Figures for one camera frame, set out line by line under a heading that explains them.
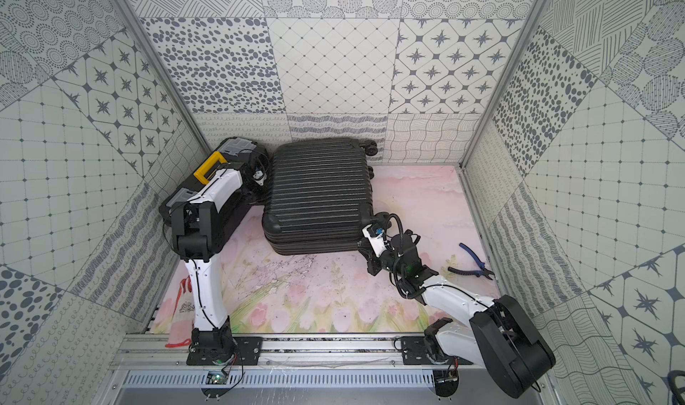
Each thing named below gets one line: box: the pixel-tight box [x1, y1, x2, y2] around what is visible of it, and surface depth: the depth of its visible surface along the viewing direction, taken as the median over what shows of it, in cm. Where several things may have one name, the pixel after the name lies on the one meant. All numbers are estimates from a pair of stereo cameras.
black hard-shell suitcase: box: [261, 139, 379, 256], surface depth 84 cm
